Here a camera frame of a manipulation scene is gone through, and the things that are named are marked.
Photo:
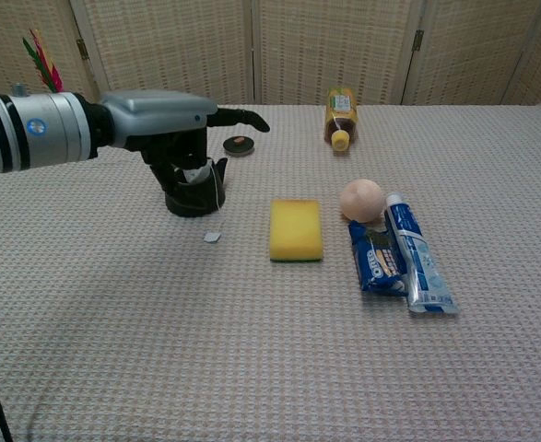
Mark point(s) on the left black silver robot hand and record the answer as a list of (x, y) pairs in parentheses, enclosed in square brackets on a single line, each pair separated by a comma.
[(159, 115)]

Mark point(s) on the white tea bag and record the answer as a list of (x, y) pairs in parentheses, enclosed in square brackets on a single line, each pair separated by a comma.
[(201, 174)]

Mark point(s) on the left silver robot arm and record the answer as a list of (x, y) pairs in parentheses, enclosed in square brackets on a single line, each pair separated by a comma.
[(30, 131)]

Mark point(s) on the black teapot lid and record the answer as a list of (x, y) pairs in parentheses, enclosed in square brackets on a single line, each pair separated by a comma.
[(238, 146)]

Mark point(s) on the yellow tea drink bottle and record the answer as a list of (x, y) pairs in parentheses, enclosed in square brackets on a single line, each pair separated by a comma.
[(341, 122)]

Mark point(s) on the woven folding screen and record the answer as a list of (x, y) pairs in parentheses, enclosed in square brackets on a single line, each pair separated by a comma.
[(182, 50)]

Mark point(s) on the colourful feather shuttlecock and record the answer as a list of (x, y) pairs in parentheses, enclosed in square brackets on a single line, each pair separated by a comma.
[(44, 64)]

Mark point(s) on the yellow sponge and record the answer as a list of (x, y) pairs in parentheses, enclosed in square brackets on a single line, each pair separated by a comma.
[(296, 230)]

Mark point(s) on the peach coloured egg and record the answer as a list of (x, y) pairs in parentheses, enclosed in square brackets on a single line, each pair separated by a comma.
[(362, 200)]

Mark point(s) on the beige woven tablecloth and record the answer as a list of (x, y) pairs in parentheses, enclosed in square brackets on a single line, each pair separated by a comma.
[(251, 345)]

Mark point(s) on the blue Oreo cookie pack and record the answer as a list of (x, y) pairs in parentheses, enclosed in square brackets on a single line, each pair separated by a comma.
[(380, 262)]

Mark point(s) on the blue white toothpaste tube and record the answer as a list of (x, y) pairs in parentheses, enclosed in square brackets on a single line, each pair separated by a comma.
[(419, 258)]

